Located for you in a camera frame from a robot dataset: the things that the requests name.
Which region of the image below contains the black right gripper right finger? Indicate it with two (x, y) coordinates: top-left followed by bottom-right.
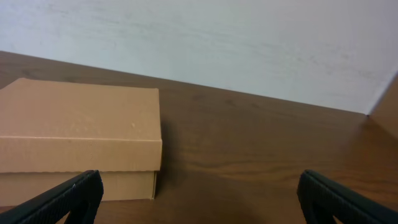
(297, 170), (397, 224)

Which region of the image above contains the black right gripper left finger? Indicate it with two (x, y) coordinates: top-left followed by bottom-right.
(1, 170), (104, 224)

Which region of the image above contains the cardboard box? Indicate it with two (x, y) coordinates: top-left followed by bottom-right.
(1, 78), (162, 206)

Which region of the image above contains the large brown cardboard sheet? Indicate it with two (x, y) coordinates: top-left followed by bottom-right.
(369, 73), (398, 139)

